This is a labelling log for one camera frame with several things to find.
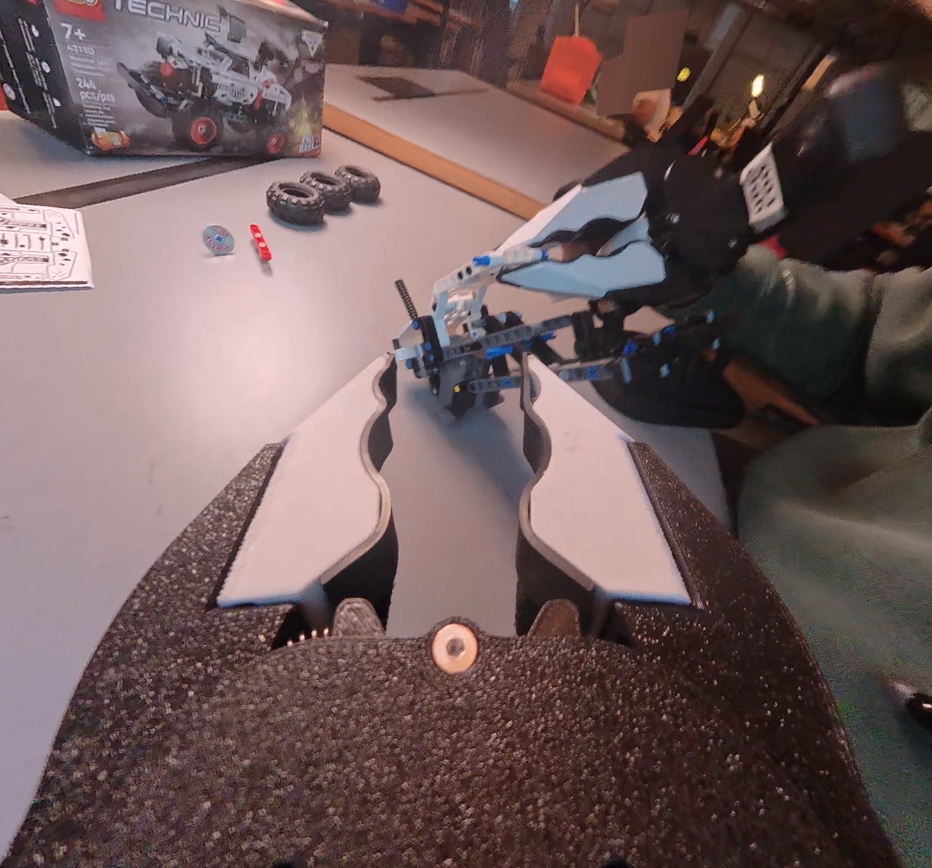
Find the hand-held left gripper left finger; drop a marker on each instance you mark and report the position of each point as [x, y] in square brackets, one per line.
[313, 519]

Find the toy brick model car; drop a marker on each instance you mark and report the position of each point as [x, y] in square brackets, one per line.
[452, 344]

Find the orange container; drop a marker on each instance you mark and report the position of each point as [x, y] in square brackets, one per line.
[571, 70]

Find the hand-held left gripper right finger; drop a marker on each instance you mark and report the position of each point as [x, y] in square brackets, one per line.
[605, 519]

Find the person's green sweatshirt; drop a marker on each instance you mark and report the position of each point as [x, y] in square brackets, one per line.
[859, 592]

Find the black toy tyre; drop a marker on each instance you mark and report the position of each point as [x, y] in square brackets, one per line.
[331, 187]
[361, 181]
[296, 203]

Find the red brick beam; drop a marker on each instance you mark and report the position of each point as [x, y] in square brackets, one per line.
[259, 242]

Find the adjoining desk with wooden edge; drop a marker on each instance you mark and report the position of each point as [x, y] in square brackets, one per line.
[466, 118]

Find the black toy set box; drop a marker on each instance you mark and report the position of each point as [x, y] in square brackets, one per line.
[160, 53]

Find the round grey disc piece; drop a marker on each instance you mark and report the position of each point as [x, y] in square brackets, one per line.
[219, 239]

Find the cardboard box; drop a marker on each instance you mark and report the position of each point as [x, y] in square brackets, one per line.
[641, 67]

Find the sticker sheet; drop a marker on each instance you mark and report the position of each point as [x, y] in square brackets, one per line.
[41, 245]

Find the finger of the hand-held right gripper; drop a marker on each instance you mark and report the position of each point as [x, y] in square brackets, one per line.
[597, 271]
[590, 206]

